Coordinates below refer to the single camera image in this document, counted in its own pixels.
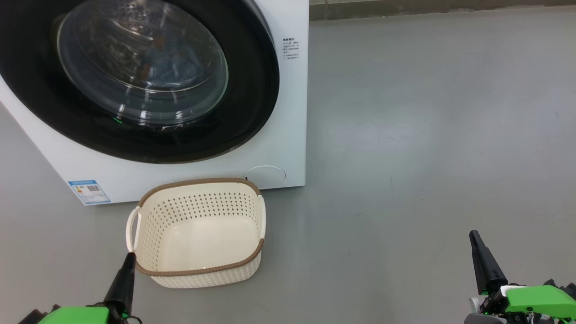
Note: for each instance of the white washing machine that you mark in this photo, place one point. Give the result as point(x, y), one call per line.
point(288, 112)

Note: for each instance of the round white filter cover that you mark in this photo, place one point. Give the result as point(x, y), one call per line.
point(265, 177)

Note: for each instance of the cream perforated laundry basket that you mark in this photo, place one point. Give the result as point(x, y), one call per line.
point(202, 243)

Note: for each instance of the small printed text sticker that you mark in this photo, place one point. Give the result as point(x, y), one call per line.
point(290, 49)

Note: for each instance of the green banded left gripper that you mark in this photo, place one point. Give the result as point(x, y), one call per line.
point(76, 316)

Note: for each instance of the blue bear print garment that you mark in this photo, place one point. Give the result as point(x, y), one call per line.
point(175, 67)

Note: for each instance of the black glass washing machine door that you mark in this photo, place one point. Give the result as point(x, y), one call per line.
point(252, 90)

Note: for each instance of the blue energy label sticker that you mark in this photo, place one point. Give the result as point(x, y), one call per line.
point(89, 192)

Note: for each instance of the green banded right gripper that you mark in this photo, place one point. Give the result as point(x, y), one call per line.
point(540, 299)

